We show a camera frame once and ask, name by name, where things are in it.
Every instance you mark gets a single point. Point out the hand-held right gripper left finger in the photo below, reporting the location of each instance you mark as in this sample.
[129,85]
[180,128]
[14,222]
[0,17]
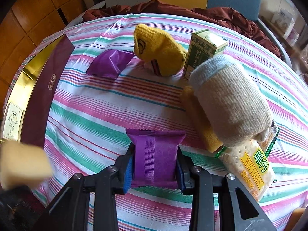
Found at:
[127,173]

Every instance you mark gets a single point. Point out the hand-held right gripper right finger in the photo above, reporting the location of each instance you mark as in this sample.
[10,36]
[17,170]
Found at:
[180,175]

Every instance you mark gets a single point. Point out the purple snack packet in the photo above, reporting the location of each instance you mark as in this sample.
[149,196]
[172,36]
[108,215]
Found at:
[108,63]
[154,158]

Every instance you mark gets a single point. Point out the pale beige sponge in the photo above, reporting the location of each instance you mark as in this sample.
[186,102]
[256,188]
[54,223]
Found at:
[21,166]

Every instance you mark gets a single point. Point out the beige sock with blue cuff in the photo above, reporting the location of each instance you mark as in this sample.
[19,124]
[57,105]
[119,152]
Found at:
[231,105]

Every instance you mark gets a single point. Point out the maroon gift box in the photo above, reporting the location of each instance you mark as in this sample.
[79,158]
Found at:
[41,96]

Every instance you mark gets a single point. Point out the yellow sponge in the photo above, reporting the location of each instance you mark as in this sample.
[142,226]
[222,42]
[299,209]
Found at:
[202,125]

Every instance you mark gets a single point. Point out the striped bed sheet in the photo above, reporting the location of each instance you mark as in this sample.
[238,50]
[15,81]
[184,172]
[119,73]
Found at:
[96,115]

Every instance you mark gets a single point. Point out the clear cracker packet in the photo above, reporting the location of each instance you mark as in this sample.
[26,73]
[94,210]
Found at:
[250,170]

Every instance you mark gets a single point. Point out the small white box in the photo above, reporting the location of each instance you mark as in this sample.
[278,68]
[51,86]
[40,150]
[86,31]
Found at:
[13,120]

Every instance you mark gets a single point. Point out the green tea box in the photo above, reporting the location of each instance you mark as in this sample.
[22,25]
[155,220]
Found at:
[199,53]

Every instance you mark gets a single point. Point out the yellow plush toy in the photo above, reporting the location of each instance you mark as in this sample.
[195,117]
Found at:
[158,50]

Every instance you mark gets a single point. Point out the maroon blanket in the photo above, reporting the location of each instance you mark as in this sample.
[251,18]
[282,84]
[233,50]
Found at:
[228,16]

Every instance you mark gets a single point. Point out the wooden desk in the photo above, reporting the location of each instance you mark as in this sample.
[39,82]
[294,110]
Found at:
[267,22]

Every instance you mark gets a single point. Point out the pink container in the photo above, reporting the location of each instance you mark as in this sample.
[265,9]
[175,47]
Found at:
[293,36]

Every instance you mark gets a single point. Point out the white cardboard box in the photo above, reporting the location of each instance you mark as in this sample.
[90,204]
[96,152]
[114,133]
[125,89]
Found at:
[282,21]

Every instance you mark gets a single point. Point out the grey bed frame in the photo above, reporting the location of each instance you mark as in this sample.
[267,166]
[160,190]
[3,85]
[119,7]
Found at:
[276,38]

